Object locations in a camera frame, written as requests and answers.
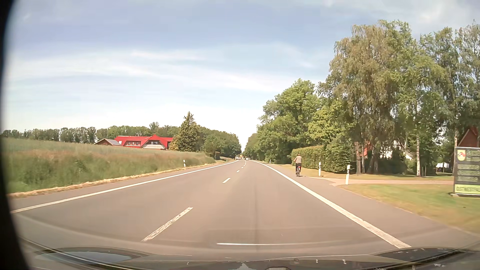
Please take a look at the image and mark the trimmed green hedge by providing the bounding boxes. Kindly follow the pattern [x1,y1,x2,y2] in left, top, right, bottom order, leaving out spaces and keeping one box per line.
[290,144,353,173]

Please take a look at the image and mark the white house behind trees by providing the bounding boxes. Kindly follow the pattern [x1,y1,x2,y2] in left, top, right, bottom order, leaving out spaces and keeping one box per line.
[362,140,415,161]

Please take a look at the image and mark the tall conifer tree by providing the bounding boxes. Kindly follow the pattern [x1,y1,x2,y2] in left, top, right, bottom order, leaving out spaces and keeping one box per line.
[169,111,203,152]

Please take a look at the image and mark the grass verge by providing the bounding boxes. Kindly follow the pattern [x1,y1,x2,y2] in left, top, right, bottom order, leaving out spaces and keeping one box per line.
[275,163,480,234]

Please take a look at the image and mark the grassy field bank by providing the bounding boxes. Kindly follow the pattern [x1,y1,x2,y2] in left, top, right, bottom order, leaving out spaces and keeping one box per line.
[2,137,235,199]

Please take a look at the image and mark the paved side driveway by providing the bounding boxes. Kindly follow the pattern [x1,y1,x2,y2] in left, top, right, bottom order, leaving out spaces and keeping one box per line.
[311,176,454,187]

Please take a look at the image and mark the grey asphalt road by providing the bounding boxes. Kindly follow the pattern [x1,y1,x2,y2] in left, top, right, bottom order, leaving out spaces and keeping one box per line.
[9,159,480,259]

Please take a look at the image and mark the road markings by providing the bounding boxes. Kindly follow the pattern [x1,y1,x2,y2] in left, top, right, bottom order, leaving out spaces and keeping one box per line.
[10,160,412,249]

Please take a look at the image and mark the car's own bonnet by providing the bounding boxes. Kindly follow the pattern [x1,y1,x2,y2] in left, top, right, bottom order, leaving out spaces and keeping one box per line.
[20,237,480,270]

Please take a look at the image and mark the distant wood of trees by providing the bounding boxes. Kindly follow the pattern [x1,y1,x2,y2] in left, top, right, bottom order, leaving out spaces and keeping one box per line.
[1,122,242,158]

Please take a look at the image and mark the row of roadside trees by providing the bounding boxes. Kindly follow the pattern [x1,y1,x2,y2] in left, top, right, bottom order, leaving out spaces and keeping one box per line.
[243,19,480,178]

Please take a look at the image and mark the green billboard sign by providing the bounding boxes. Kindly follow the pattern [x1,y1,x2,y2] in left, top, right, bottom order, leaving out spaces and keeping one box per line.
[451,146,480,198]

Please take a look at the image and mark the brown gabled building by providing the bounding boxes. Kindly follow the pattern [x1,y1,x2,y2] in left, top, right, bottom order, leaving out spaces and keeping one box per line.
[456,126,480,148]

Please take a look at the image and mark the red-roofed building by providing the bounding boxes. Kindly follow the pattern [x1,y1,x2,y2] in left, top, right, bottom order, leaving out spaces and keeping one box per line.
[94,134,174,151]

